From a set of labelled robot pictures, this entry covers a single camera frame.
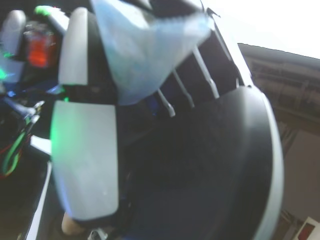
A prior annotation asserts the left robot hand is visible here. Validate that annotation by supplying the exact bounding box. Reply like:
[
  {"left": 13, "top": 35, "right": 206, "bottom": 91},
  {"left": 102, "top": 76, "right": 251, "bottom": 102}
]
[{"left": 50, "top": 0, "right": 285, "bottom": 240}]

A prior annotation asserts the translucent blue plastic bag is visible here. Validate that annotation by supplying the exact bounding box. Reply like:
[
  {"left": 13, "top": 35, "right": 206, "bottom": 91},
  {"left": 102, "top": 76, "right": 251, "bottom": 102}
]
[{"left": 90, "top": 0, "right": 213, "bottom": 106}]

